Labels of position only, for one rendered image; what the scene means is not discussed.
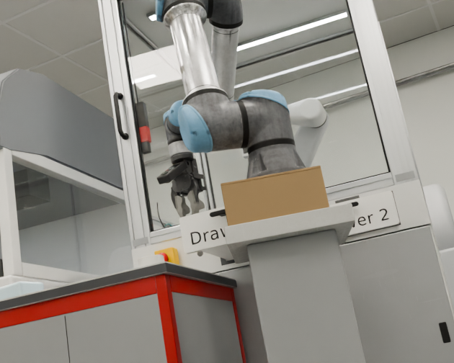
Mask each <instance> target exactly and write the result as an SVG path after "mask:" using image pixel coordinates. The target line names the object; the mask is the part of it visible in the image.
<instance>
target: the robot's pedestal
mask: <svg viewBox="0 0 454 363"><path fill-rule="evenodd" d="M354 222H355V215H354V211H353V208H352V204H351V203H349V204H345V205H337V206H333V207H326V208H322V209H318V210H311V211H307V212H300V213H296V214H291V215H284V216H280V217H276V218H268V219H264V220H257V221H253V222H249V223H242V224H238V225H230V226H226V227H224V233H225V237H226V244H227V246H228V248H229V251H230V252H231V255H232V257H233V260H234V261H235V263H236V264H240V263H244V262H248V261H249V265H250V269H251V273H252V280H253V285H254V292H255V296H256V301H257V308H258V312H259V319H260V323H261V328H262V335H263V339H264V347H265V351H266V355H267V363H365V357H364V354H363V350H362V344H361V340H360V335H359V331H358V327H357V321H356V317H355V312H354V308H353V304H352V298H351V295H350V289H349V285H348V282H347V276H346V272H345V269H344V263H343V259H342V253H341V250H340V246H339V245H340V244H344V243H345V241H346V240H347V237H348V235H349V233H350V231H351V229H352V226H353V224H354Z"/></svg>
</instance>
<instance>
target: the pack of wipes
mask: <svg viewBox="0 0 454 363"><path fill-rule="evenodd" d="M40 290H44V284H43V283H42V282H15V283H13V284H8V285H6V286H3V287H0V300H3V299H6V298H10V297H15V296H18V295H24V294H27V293H31V292H37V291H40Z"/></svg>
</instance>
